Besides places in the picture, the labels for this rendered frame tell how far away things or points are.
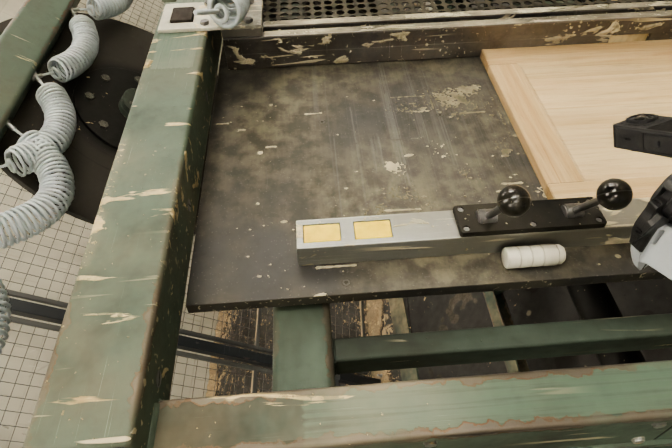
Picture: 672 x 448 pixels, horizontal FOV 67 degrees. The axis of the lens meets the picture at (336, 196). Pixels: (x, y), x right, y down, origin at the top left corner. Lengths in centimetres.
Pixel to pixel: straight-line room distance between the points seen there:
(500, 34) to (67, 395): 94
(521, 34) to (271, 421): 86
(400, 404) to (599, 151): 55
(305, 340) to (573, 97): 65
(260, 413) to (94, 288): 23
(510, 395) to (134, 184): 52
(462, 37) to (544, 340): 61
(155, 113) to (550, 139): 64
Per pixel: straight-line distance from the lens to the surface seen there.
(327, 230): 70
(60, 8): 165
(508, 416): 59
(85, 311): 63
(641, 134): 57
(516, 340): 75
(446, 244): 71
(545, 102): 101
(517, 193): 61
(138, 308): 60
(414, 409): 57
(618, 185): 67
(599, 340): 79
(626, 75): 114
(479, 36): 110
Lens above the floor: 197
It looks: 27 degrees down
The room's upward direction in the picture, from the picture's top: 68 degrees counter-clockwise
